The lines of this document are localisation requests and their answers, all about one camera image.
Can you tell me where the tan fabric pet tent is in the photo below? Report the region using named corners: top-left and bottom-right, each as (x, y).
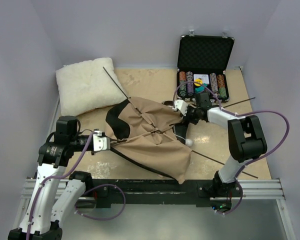
top-left (105, 97), bottom-right (192, 184)

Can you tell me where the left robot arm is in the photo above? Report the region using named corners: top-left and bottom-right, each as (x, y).
top-left (8, 116), bottom-right (112, 240)

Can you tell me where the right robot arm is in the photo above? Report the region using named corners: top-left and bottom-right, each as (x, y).
top-left (173, 92), bottom-right (268, 197)

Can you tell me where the white pompom toy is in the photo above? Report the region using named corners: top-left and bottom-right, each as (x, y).
top-left (175, 134), bottom-right (193, 147)

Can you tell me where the black poker chip case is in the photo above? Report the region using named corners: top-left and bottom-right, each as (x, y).
top-left (176, 33), bottom-right (235, 103)

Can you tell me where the white fluffy pillow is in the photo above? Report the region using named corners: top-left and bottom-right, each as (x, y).
top-left (55, 57), bottom-right (126, 116)

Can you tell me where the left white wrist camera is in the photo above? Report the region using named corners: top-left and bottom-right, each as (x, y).
top-left (92, 129), bottom-right (111, 153)

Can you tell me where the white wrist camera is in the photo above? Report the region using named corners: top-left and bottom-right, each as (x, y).
top-left (172, 99), bottom-right (189, 117)
top-left (92, 129), bottom-right (111, 153)

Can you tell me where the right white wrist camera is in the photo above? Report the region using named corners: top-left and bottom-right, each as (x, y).
top-left (172, 99), bottom-right (189, 117)

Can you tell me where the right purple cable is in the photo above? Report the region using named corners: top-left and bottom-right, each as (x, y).
top-left (172, 81), bottom-right (291, 181)

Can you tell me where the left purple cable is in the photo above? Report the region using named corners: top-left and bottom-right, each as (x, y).
top-left (24, 132), bottom-right (96, 240)

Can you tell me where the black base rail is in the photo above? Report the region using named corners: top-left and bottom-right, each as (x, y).
top-left (79, 179), bottom-right (242, 208)

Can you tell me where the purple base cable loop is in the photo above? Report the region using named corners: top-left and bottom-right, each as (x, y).
top-left (74, 184), bottom-right (127, 221)

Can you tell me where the aluminium frame rail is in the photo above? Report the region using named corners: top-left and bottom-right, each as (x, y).
top-left (14, 179), bottom-right (295, 240)

